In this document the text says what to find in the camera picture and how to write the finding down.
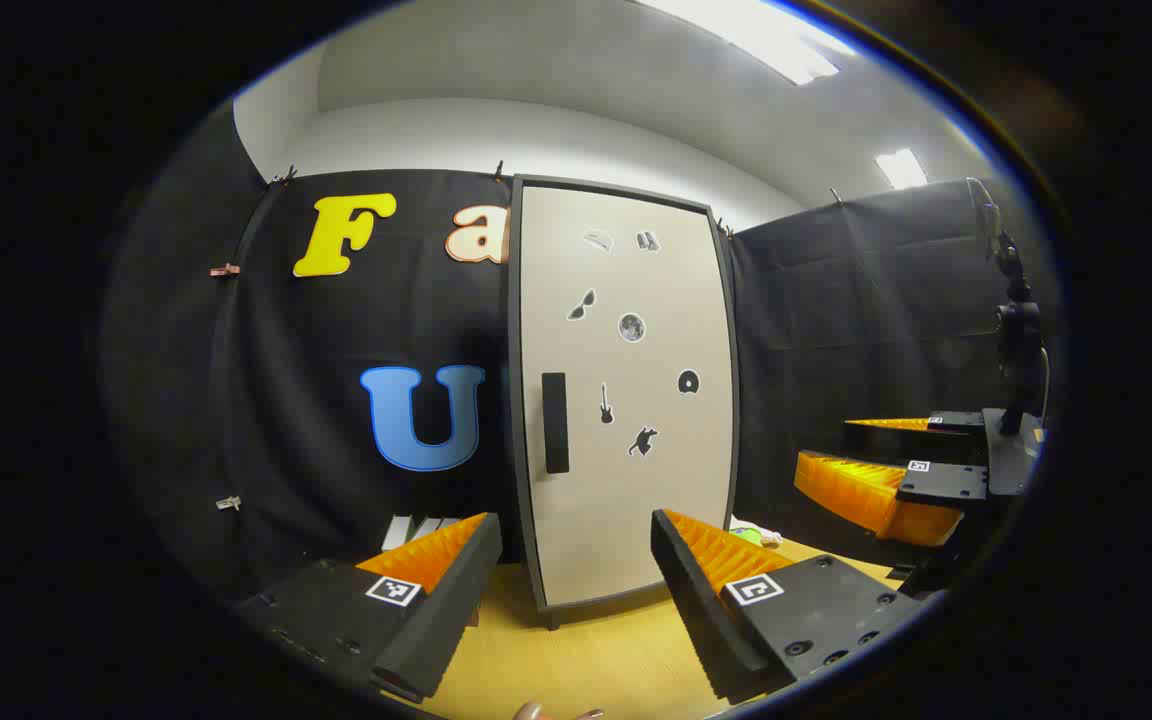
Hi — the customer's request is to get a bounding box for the black backdrop cloth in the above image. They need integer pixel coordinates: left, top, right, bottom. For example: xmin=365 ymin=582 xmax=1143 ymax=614
xmin=101 ymin=100 xmax=1042 ymax=606

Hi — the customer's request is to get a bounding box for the black cabinet door handle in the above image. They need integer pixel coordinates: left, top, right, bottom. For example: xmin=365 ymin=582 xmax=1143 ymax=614
xmin=541 ymin=372 xmax=571 ymax=474

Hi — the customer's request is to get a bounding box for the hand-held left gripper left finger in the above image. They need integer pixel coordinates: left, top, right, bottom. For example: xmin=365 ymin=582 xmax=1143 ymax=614
xmin=236 ymin=512 xmax=503 ymax=704

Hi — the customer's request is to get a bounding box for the dark grey cabinet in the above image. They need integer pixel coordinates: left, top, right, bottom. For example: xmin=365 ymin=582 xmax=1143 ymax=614
xmin=506 ymin=173 xmax=742 ymax=631

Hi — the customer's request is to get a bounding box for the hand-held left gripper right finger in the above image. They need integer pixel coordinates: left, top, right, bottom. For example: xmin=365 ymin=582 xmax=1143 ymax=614
xmin=650 ymin=508 xmax=927 ymax=704

